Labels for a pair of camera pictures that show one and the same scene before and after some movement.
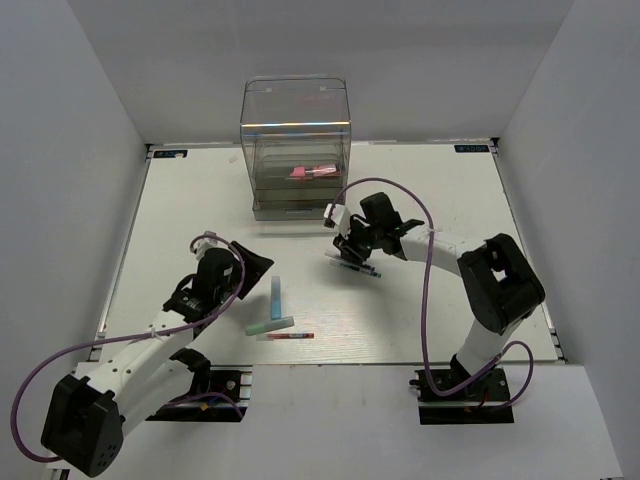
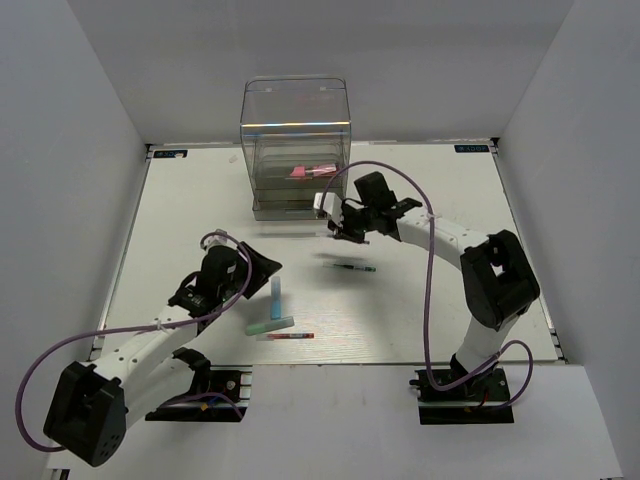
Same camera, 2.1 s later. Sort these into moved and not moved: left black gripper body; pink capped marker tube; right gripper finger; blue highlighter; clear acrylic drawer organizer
Moved: right gripper finger
Not moved: blue highlighter; left black gripper body; clear acrylic drawer organizer; pink capped marker tube
